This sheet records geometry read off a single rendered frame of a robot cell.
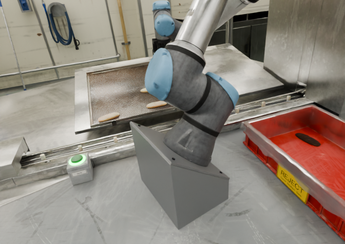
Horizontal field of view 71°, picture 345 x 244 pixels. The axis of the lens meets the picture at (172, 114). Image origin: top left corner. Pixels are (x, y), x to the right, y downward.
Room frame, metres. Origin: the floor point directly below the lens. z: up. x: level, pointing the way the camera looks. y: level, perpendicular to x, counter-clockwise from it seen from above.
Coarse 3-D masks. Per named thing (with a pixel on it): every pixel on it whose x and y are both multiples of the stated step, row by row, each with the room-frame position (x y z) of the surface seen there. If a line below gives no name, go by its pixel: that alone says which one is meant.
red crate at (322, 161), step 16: (304, 128) 0.82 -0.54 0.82; (288, 144) 0.72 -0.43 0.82; (304, 144) 0.71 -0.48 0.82; (336, 144) 0.69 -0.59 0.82; (272, 160) 0.60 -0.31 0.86; (304, 160) 0.63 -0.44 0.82; (320, 160) 0.62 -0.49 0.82; (336, 160) 0.61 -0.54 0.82; (320, 176) 0.55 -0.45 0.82; (336, 176) 0.54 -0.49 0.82; (336, 192) 0.48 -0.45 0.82; (320, 208) 0.41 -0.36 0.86; (336, 224) 0.37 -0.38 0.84
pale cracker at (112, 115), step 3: (108, 114) 0.97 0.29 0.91; (111, 114) 0.97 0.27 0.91; (114, 114) 0.96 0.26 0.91; (117, 114) 0.97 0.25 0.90; (102, 117) 0.95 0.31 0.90; (105, 117) 0.95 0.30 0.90; (108, 117) 0.95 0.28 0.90; (111, 117) 0.95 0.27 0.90; (114, 117) 0.95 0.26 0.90; (99, 120) 0.93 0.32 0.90; (102, 120) 0.93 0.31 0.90; (105, 120) 0.93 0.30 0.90
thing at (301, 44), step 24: (288, 0) 1.21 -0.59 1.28; (312, 0) 1.07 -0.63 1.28; (336, 0) 0.96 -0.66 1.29; (288, 24) 1.19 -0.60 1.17; (312, 24) 1.05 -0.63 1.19; (336, 24) 0.94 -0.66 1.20; (288, 48) 1.17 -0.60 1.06; (312, 48) 1.03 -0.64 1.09; (336, 48) 0.92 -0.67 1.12; (288, 72) 1.14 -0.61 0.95; (312, 72) 1.00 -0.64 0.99; (336, 72) 0.89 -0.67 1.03; (312, 96) 0.98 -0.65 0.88; (336, 96) 0.87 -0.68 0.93
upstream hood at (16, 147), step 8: (0, 144) 0.79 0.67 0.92; (8, 144) 0.78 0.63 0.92; (16, 144) 0.77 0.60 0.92; (24, 144) 0.81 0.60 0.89; (0, 152) 0.73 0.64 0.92; (8, 152) 0.73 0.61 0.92; (16, 152) 0.72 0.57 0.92; (24, 152) 0.82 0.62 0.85; (0, 160) 0.68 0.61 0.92; (8, 160) 0.68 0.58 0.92; (16, 160) 0.70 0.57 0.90; (0, 168) 0.65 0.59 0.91; (8, 168) 0.65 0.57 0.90; (16, 168) 0.68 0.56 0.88; (0, 176) 0.65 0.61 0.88; (8, 176) 0.65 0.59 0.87
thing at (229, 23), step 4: (228, 20) 1.88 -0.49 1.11; (232, 20) 1.89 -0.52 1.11; (228, 24) 1.88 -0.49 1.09; (232, 24) 1.89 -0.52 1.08; (228, 28) 1.88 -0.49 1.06; (232, 28) 1.89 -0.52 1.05; (228, 32) 1.88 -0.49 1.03; (232, 32) 1.89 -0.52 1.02; (228, 36) 1.88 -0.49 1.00; (232, 36) 1.89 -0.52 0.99; (228, 40) 1.88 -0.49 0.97; (232, 40) 1.89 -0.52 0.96; (232, 44) 1.89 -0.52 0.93
